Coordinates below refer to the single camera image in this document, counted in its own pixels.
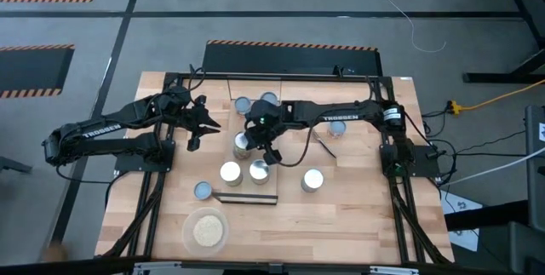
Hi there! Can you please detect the clear plastic bowl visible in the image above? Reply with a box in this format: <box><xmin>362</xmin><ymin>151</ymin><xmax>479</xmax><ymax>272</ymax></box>
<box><xmin>181</xmin><ymin>206</ymin><xmax>231</xmax><ymax>259</ymax></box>

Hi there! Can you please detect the yellow power splitter cord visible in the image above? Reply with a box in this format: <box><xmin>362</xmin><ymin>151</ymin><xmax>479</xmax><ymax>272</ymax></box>
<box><xmin>446</xmin><ymin>77</ymin><xmax>545</xmax><ymax>117</ymax></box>

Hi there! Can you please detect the green oranges can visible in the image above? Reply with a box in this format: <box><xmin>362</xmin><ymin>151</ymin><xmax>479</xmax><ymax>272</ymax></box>
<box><xmin>248</xmin><ymin>158</ymin><xmax>272</xmax><ymax>186</ymax></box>

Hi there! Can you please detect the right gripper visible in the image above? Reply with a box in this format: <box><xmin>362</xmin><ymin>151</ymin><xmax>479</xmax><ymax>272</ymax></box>
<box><xmin>244</xmin><ymin>100</ymin><xmax>285</xmax><ymax>166</ymax></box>

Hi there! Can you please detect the dark metal table foot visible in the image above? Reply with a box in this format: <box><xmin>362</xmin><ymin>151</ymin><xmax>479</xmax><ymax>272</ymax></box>
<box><xmin>427</xmin><ymin>0</ymin><xmax>545</xmax><ymax>85</ymax></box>

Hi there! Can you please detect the blue tomatoes can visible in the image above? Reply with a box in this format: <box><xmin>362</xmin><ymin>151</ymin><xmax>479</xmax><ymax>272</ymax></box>
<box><xmin>300</xmin><ymin>168</ymin><xmax>325</xmax><ymax>194</ymax></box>

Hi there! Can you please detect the thick white cable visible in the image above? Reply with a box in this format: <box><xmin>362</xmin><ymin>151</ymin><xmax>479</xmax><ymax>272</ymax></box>
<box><xmin>442</xmin><ymin>146</ymin><xmax>545</xmax><ymax>187</ymax></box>

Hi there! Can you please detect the thin white cable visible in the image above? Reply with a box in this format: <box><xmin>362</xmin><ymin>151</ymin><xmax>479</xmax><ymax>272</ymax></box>
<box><xmin>364</xmin><ymin>0</ymin><xmax>447</xmax><ymax>54</ymax></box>

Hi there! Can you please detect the white mixed fruit can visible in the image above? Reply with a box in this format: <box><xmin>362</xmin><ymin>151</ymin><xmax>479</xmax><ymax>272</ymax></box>
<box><xmin>260</xmin><ymin>90</ymin><xmax>280</xmax><ymax>106</ymax></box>

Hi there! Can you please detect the green pears can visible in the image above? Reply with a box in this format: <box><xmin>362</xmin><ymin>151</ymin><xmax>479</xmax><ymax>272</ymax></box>
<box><xmin>219</xmin><ymin>160</ymin><xmax>244</xmax><ymax>188</ymax></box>

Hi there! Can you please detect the silver aluminium bar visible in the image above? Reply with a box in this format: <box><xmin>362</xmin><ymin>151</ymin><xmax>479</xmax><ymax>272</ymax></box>
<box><xmin>131</xmin><ymin>261</ymin><xmax>184</xmax><ymax>275</ymax></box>
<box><xmin>368</xmin><ymin>265</ymin><xmax>421</xmax><ymax>275</ymax></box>

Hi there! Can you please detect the black aluminium rig frame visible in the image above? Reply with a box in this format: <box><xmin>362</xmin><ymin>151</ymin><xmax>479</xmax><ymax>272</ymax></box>
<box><xmin>95</xmin><ymin>70</ymin><xmax>456</xmax><ymax>275</ymax></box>

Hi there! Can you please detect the peaches can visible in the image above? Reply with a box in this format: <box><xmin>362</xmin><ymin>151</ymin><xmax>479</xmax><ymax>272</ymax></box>
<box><xmin>232</xmin><ymin>131</ymin><xmax>253</xmax><ymax>160</ymax></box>

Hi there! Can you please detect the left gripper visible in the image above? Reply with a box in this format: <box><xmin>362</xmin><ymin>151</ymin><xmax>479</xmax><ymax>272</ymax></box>
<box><xmin>182</xmin><ymin>95</ymin><xmax>221</xmax><ymax>152</ymax></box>

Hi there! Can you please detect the orange colourful can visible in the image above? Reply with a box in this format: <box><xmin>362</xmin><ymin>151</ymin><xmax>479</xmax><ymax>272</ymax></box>
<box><xmin>192</xmin><ymin>180</ymin><xmax>214</xmax><ymax>202</ymax></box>

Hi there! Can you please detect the dark drawer cabinet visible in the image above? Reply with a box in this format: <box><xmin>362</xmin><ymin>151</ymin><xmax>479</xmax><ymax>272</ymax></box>
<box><xmin>524</xmin><ymin>104</ymin><xmax>545</xmax><ymax>233</ymax></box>

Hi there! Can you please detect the white floor sheet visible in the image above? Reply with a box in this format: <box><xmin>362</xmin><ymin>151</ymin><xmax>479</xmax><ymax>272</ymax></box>
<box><xmin>440</xmin><ymin>200</ymin><xmax>481</xmax><ymax>253</ymax></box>

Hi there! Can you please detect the beige grain pile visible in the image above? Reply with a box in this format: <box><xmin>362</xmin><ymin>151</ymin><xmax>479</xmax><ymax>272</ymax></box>
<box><xmin>192</xmin><ymin>215</ymin><xmax>225</xmax><ymax>249</ymax></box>

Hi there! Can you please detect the black-framed wooden shelf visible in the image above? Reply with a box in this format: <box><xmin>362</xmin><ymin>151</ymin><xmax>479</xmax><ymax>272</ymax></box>
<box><xmin>211</xmin><ymin>98</ymin><xmax>282</xmax><ymax>206</ymax></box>

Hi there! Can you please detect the grey can top back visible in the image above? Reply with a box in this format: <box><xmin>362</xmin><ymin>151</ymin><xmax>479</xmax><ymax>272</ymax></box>
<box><xmin>233</xmin><ymin>95</ymin><xmax>253</xmax><ymax>117</ymax></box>

